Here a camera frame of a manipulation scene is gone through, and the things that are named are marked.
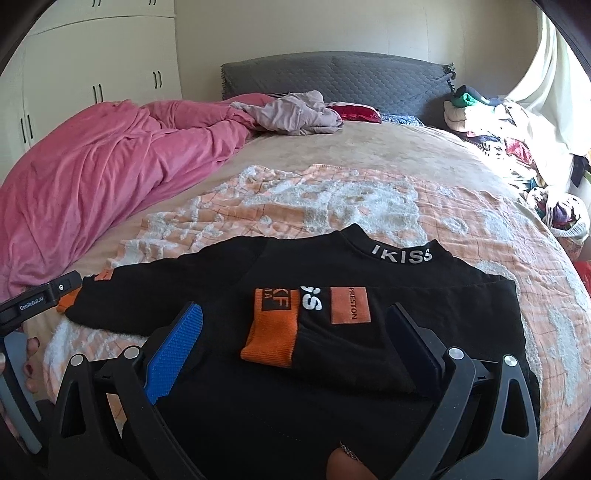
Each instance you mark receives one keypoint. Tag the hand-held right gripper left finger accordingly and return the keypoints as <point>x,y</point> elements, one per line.
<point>178,344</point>

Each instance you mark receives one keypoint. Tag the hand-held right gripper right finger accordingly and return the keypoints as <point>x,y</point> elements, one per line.
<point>415,355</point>

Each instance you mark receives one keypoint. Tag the black sweater with orange cuffs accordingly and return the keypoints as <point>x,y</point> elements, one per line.
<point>231,281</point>

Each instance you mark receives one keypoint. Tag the pile of mixed clothes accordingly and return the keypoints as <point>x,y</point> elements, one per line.
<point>508,138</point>

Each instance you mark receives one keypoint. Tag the person's left hand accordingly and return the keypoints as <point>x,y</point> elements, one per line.
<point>33,364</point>

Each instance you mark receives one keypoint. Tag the person's right hand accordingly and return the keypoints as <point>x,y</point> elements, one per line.
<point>346,464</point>

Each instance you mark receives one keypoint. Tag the pink duvet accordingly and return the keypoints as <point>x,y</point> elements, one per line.
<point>92,175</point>

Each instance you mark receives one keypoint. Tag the orange and white fluffy blanket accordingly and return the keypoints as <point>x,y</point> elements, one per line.
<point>323,198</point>

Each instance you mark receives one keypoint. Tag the blue patterned cloth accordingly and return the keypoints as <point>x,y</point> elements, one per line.
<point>404,120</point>

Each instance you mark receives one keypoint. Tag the red cloth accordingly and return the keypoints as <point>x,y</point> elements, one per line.
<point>355,113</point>

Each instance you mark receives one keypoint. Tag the white wardrobe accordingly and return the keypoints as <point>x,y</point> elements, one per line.
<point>92,55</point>

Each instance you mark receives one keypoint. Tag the mauve crumpled garment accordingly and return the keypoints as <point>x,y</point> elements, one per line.
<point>295,115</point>

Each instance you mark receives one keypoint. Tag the grey quilted headboard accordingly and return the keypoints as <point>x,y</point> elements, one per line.
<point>369,78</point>

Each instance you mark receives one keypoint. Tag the white curtain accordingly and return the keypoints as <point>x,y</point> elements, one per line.
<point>554,69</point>

